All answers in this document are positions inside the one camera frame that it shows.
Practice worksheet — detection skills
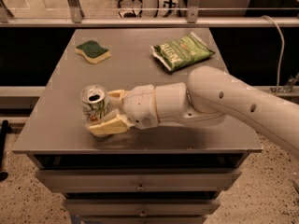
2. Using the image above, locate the white cable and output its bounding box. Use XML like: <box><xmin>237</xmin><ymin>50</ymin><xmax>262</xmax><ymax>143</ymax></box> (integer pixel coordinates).
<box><xmin>261</xmin><ymin>14</ymin><xmax>286</xmax><ymax>93</ymax></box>

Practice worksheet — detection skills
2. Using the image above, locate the black stand at left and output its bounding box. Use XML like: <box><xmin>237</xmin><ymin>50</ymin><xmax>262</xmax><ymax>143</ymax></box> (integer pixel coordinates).
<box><xmin>0</xmin><ymin>120</ymin><xmax>12</xmax><ymax>182</ymax></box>

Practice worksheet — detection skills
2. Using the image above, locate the green chip bag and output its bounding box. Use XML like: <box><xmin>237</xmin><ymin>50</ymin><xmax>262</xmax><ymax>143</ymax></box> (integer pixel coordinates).
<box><xmin>150</xmin><ymin>32</ymin><xmax>214</xmax><ymax>72</ymax></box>

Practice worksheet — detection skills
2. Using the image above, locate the green yellow sponge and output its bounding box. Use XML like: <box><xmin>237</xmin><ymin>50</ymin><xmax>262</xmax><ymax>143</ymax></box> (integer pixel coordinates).
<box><xmin>75</xmin><ymin>40</ymin><xmax>111</xmax><ymax>64</ymax></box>

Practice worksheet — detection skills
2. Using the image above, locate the upper drawer with knob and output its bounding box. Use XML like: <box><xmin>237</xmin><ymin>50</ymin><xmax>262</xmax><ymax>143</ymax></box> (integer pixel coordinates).
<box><xmin>36</xmin><ymin>168</ymin><xmax>241</xmax><ymax>193</ymax></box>

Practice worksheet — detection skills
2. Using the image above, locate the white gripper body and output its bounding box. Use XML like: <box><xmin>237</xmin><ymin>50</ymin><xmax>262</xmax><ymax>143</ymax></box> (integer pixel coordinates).
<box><xmin>122</xmin><ymin>85</ymin><xmax>158</xmax><ymax>130</ymax></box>

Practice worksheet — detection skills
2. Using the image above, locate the lower drawer with knob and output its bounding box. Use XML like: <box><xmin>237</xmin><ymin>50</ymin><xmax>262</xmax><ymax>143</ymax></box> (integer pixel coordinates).
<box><xmin>64</xmin><ymin>199</ymin><xmax>220</xmax><ymax>217</ymax></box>

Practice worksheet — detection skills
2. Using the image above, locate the grey drawer cabinet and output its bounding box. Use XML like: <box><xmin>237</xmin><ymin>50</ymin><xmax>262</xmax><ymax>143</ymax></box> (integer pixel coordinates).
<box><xmin>13</xmin><ymin>28</ymin><xmax>262</xmax><ymax>224</ymax></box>

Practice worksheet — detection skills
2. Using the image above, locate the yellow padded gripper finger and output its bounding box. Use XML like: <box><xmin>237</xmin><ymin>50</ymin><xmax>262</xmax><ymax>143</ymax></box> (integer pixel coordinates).
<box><xmin>85</xmin><ymin>109</ymin><xmax>130</xmax><ymax>137</ymax></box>
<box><xmin>108</xmin><ymin>90</ymin><xmax>128</xmax><ymax>107</ymax></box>

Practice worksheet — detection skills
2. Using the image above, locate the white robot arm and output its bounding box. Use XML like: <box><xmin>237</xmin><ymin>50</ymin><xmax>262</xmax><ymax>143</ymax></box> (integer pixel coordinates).
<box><xmin>81</xmin><ymin>66</ymin><xmax>299</xmax><ymax>158</ymax></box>

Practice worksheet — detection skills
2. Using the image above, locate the grey metal railing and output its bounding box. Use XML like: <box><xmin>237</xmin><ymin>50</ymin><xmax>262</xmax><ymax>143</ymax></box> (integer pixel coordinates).
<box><xmin>0</xmin><ymin>0</ymin><xmax>299</xmax><ymax>27</ymax></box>

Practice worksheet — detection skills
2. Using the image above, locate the drawer with knob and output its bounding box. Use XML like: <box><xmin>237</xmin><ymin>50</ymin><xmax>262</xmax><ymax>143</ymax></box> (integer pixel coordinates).
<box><xmin>36</xmin><ymin>168</ymin><xmax>241</xmax><ymax>193</ymax></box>
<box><xmin>64</xmin><ymin>199</ymin><xmax>220</xmax><ymax>217</ymax></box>

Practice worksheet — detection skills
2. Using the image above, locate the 7up soda can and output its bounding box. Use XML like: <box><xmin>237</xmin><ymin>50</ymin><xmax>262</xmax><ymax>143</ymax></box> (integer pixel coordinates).
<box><xmin>80</xmin><ymin>85</ymin><xmax>111</xmax><ymax>122</ymax></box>

